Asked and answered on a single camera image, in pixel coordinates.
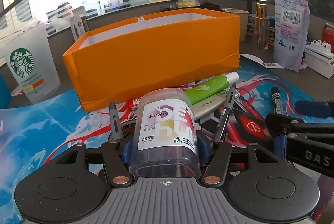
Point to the black ballpoint pen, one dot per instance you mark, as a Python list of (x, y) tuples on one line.
[(224, 111)]

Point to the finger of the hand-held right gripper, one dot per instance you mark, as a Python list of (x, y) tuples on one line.
[(281, 123), (313, 109)]

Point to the white box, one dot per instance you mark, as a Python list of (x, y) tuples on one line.
[(318, 62)]

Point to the yellow pill blister pack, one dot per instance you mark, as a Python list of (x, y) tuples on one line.
[(186, 0)]

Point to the small white carton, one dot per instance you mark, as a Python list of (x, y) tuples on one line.
[(78, 25)]

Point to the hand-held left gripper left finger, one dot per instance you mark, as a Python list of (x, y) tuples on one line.
[(127, 152)]

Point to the blue box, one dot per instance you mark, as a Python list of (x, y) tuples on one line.
[(2, 93)]

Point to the orange cardboard box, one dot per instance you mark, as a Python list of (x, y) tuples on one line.
[(156, 62)]

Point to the black marker with white print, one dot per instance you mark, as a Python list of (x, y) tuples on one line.
[(276, 101)]

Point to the grey marker pen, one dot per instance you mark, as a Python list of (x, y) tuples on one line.
[(114, 122)]

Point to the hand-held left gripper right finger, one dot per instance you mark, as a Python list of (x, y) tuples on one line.
[(203, 147)]

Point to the red and black card box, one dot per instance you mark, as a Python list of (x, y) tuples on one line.
[(250, 124)]

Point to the pale purple spout pouch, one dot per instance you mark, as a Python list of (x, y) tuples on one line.
[(289, 30)]

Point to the green tube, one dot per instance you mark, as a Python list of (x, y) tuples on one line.
[(206, 88)]

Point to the clear plastic cotton swab jar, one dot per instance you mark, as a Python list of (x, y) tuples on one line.
[(161, 135)]

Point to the silver flat tool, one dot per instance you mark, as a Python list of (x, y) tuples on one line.
[(208, 109)]

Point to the beige paper cup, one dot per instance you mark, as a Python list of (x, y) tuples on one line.
[(244, 28)]

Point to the white paper card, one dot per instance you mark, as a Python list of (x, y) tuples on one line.
[(253, 58)]

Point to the red can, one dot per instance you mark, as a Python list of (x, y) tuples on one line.
[(328, 33)]

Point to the frosted cup with green logo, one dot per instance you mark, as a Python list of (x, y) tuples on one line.
[(26, 75)]

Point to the printed desk mat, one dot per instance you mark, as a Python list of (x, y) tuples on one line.
[(39, 122)]

